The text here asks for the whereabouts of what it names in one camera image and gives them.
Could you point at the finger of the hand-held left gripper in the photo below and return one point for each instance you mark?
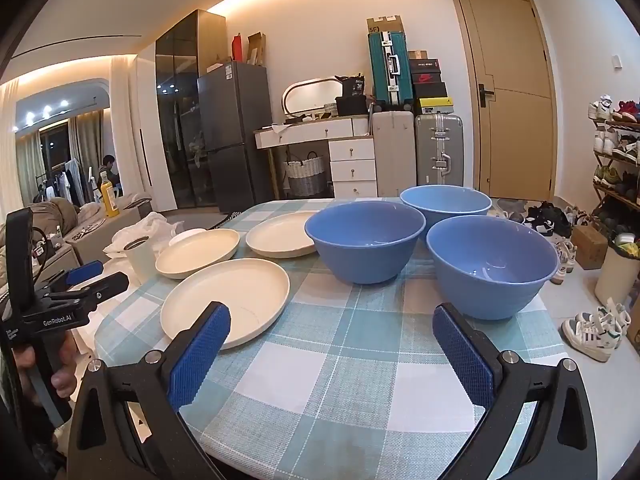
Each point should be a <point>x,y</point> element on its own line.
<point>107,285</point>
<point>85,272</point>

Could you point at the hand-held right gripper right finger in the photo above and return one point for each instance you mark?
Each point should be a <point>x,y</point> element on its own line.
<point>462,355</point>

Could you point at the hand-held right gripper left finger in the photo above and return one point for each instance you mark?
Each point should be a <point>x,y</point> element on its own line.
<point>200,355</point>

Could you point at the cream plate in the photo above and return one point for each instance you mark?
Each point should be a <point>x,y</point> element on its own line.
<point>225,295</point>
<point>197,255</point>
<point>280,235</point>

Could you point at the blue bowl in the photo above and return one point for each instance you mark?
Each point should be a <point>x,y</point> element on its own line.
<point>490,290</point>
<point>450,200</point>
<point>365,255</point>

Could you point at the person's left hand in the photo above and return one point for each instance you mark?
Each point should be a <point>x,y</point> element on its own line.
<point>65,385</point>

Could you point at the pale green cup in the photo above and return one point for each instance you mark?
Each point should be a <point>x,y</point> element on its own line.
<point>142,265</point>

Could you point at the beige sofa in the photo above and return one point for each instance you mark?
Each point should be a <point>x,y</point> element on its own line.
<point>85,230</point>

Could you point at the white plastic bag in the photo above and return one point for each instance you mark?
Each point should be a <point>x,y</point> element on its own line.
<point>150,225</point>

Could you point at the yellow bottle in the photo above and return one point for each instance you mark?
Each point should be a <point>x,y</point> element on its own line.
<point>110,200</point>

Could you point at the small white dish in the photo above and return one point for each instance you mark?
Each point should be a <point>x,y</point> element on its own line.
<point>186,236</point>

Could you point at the clothes rack with garments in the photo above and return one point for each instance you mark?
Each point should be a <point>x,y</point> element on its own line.
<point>70,180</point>

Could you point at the teal checked tablecloth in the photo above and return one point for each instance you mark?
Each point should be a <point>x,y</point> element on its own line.
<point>325,360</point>

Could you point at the white green sneaker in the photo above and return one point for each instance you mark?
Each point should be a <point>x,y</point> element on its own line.
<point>590,340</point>
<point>612,317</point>

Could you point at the beige curtain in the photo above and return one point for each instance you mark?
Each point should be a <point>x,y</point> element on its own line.
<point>87,140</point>

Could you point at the black white striped mat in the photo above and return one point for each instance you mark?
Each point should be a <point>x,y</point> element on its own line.
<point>227,220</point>

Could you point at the white beige sneaker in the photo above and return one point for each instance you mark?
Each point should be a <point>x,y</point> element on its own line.
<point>562,260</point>

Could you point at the pile of dark shoes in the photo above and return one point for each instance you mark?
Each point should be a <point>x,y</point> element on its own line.
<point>542,220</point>

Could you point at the small brown cardboard box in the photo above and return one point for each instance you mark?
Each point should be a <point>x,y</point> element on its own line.
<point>590,247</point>

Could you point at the white trash bin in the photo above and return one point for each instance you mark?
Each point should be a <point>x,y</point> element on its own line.
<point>615,275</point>

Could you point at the dark glass cabinet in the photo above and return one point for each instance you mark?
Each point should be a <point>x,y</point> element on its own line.
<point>175,110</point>

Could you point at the dark grey fridge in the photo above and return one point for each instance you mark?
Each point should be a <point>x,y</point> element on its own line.
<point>230,120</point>

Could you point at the silver suitcase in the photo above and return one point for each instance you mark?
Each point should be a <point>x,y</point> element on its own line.
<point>440,150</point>

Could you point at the woven laundry basket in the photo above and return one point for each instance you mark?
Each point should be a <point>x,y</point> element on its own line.
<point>305,175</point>

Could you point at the wooden shoe rack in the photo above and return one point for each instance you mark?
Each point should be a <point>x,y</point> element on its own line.
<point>598,195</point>

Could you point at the beige suitcase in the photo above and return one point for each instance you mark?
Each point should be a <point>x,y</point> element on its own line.
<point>395,155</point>

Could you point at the white vanity desk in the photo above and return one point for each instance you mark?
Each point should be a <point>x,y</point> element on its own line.
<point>350,157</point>

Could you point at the wooden door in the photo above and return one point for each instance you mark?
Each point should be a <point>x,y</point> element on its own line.
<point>515,110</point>

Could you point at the yellow black shoe box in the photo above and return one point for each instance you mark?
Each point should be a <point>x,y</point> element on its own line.
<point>434,106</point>

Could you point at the red carton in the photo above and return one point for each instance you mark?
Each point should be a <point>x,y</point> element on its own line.
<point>237,47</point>

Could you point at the black storage box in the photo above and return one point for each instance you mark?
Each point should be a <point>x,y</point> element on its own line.
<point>352,106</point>

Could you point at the oval mirror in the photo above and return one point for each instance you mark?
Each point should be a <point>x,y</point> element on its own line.
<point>310,95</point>

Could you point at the flat cardboard box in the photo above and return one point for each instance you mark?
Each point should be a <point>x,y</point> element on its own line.
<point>256,49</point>

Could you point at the black shoe box red logo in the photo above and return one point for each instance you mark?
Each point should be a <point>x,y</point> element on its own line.
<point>426,78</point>

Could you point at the rows of assorted shoes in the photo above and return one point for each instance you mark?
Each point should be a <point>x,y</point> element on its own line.
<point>605,107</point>

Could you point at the black paper bag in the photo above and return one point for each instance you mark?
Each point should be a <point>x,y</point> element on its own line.
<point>355,87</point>

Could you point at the teal suitcase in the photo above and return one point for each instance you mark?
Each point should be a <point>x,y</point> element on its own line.
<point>380,70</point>

